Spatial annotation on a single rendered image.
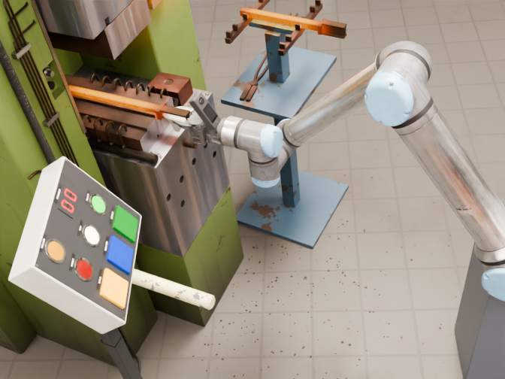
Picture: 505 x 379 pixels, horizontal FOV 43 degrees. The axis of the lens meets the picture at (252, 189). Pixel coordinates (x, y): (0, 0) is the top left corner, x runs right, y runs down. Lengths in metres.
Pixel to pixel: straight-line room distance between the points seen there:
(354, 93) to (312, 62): 0.83
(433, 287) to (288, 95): 0.99
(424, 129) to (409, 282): 1.28
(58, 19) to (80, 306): 0.72
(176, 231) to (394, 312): 0.97
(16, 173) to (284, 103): 1.02
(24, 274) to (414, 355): 1.58
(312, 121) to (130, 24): 0.58
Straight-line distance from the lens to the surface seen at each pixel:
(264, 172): 1.91
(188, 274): 2.36
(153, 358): 2.63
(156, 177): 1.98
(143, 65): 2.28
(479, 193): 1.66
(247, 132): 1.85
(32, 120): 1.76
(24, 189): 1.86
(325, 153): 3.22
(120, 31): 1.79
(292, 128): 1.94
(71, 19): 1.71
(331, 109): 1.81
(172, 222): 2.13
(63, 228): 1.53
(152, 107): 2.01
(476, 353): 2.35
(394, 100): 1.49
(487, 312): 2.13
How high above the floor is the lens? 2.23
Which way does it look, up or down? 46 degrees down
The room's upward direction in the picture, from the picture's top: 9 degrees counter-clockwise
